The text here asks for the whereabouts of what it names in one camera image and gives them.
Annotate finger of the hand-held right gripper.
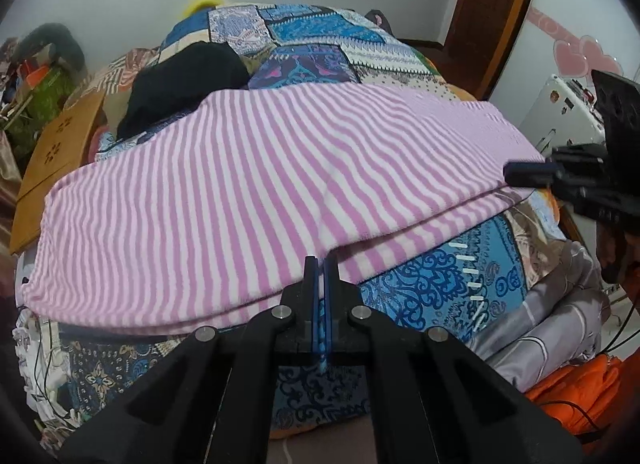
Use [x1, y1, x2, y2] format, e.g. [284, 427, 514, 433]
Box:
[504, 159, 566, 188]

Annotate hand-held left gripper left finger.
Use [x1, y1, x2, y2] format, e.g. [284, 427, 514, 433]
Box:
[60, 255, 321, 464]

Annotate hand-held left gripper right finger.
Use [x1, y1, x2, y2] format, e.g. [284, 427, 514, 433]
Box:
[322, 258, 586, 464]

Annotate pink white striped pants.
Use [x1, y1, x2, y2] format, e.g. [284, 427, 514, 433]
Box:
[15, 81, 548, 335]

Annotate white suitcase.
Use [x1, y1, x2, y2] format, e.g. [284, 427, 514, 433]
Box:
[517, 74, 608, 155]

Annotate blue patchwork quilt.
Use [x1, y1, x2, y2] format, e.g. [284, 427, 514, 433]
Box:
[15, 4, 566, 445]

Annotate orange yellow fleece blanket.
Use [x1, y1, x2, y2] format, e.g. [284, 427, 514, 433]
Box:
[420, 51, 473, 101]

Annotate grey satin duvet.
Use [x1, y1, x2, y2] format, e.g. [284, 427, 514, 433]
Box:
[470, 239, 611, 390]

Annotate wardrobe with pink hearts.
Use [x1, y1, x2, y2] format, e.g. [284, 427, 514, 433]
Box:
[487, 0, 640, 145]

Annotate brown wooden door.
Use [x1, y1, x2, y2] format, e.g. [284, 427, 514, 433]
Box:
[442, 0, 546, 100]

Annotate person's orange jacket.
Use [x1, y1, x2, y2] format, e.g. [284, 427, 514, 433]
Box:
[525, 344, 640, 440]

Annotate grey backpack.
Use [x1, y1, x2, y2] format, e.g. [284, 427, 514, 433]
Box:
[365, 9, 396, 37]

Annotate black garment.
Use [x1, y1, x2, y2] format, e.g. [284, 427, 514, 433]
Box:
[117, 41, 251, 137]

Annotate wooden board with cutouts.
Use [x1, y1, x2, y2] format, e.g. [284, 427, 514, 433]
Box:
[9, 91, 106, 255]

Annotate yellow plush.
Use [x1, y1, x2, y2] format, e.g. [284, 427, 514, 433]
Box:
[182, 0, 223, 17]

